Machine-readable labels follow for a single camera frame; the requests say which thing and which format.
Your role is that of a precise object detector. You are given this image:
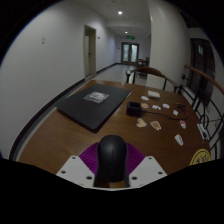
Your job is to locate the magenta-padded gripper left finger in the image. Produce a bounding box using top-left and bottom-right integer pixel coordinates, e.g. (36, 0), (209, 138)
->
(56, 142), (100, 188)

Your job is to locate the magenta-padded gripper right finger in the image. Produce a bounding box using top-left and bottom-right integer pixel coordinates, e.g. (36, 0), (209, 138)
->
(125, 142), (168, 188)

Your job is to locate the black computer mouse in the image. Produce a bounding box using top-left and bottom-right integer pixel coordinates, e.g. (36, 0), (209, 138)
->
(96, 134), (129, 183)

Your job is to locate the small orange sticker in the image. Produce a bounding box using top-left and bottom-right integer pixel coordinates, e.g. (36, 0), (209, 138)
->
(149, 120), (163, 131)

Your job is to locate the small black box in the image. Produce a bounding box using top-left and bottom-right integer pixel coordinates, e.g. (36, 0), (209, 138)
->
(126, 101), (142, 118)

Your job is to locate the black closed laptop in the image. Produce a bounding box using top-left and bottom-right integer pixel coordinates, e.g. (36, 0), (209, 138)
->
(54, 82), (132, 133)

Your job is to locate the small black clip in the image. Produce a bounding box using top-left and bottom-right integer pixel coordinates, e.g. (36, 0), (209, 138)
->
(175, 103), (188, 112)

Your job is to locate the small white box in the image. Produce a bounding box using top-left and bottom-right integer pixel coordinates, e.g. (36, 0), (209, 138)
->
(147, 90), (161, 99)

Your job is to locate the wooden armchair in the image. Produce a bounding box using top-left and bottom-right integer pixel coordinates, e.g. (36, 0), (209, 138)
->
(125, 66), (180, 93)

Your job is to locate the distant wooden chair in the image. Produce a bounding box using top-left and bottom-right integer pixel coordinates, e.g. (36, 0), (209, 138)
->
(135, 57), (150, 76)

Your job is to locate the black railing with wooden handrail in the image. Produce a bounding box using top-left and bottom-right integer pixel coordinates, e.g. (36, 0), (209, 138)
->
(176, 64), (224, 158)

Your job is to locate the dark window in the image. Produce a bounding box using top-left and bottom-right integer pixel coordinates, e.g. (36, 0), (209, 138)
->
(189, 38), (216, 108)

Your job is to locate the glass double door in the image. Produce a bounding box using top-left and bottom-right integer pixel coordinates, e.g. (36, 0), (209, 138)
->
(120, 42), (140, 65)

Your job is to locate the white single door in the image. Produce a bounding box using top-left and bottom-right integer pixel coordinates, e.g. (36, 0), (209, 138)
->
(83, 24), (98, 78)

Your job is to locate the thin black cable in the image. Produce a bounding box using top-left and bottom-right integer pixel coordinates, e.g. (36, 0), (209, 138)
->
(140, 109), (189, 121)

